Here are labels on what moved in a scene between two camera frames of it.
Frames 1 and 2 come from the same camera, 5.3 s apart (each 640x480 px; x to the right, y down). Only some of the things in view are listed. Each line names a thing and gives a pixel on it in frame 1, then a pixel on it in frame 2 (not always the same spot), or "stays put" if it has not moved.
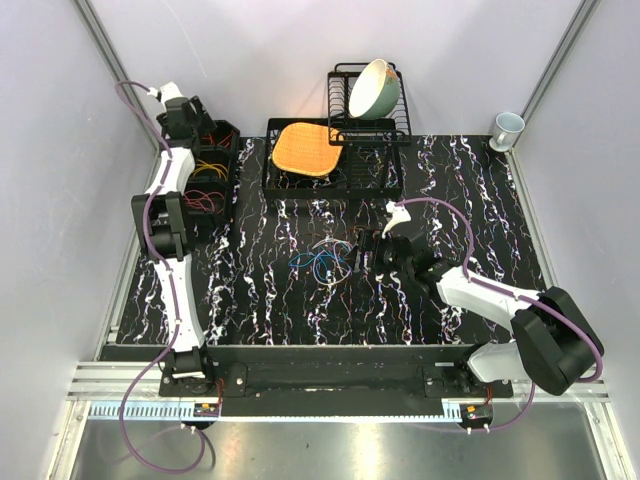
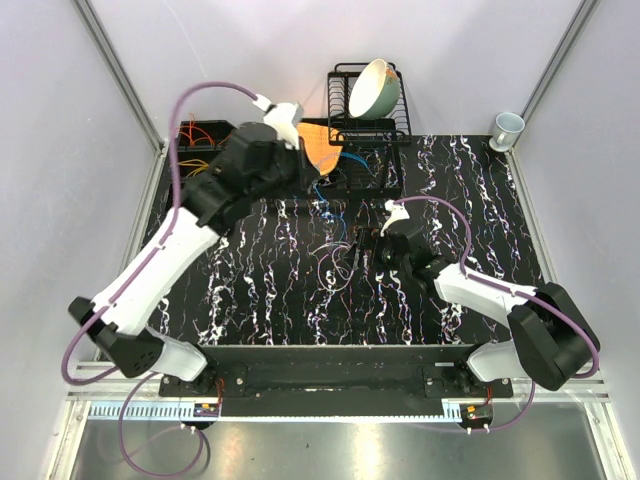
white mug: (507, 128) stays put
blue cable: (325, 253) -> (322, 199)
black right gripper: (371, 241) stays put
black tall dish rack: (346, 129) stays put
